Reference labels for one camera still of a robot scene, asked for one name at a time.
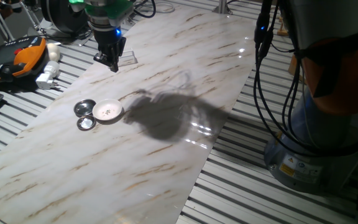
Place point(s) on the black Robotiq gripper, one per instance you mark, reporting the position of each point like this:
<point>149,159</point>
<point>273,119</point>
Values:
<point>108,42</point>

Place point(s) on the white floral ceramic plate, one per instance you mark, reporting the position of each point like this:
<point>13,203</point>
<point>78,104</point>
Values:
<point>107,109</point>

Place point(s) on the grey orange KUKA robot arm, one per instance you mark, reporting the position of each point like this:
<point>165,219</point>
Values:
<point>322,46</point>

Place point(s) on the person's hand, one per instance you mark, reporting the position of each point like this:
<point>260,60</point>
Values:
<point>5,9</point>

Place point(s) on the cream egg-shaped object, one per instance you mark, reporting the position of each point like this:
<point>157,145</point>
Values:
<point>53,51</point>

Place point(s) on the large steel bowl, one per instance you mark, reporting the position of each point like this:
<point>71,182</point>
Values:
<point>84,107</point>

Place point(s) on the white power adapter plug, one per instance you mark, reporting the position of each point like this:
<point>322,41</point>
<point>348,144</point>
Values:
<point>48,74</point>

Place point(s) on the small steel bowl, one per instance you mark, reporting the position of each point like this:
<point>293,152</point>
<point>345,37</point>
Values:
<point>86,123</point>

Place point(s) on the orange black teach pendant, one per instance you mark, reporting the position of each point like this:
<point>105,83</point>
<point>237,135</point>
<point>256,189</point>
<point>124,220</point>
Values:
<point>14,59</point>

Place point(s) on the marble pattern table mat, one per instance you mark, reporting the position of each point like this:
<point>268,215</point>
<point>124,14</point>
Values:
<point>135,171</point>

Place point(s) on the aluminium frame post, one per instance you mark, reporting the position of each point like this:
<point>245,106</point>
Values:
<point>222,6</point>

